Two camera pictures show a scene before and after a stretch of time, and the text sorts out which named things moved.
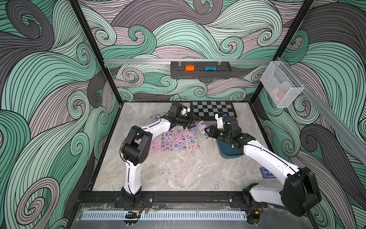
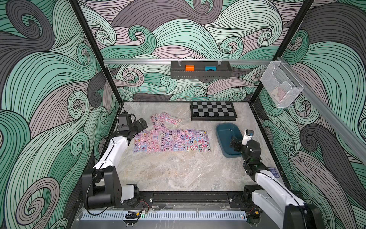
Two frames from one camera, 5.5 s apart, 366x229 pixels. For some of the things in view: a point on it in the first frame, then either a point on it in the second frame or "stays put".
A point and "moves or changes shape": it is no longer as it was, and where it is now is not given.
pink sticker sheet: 193,142 stays put
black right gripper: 212,133 to 238,146
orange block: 189,67 stays put
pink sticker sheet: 156,144 stays put
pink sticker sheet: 179,140 stays put
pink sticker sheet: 153,118 moves or changes shape
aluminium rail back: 169,60 stays put
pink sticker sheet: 201,125 to 202,142
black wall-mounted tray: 223,70 stays put
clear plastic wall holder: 280,85 stays put
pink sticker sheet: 167,141 stays put
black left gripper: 190,119 to 142,123
